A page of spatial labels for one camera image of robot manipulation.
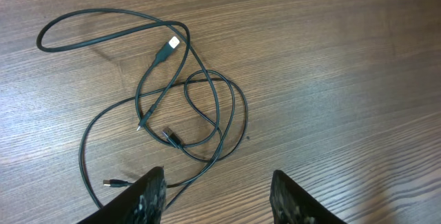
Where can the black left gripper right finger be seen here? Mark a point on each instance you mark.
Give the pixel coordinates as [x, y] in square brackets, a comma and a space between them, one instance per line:
[291, 204]

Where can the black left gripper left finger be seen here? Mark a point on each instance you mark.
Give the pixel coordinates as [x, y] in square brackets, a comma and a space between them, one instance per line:
[141, 203]

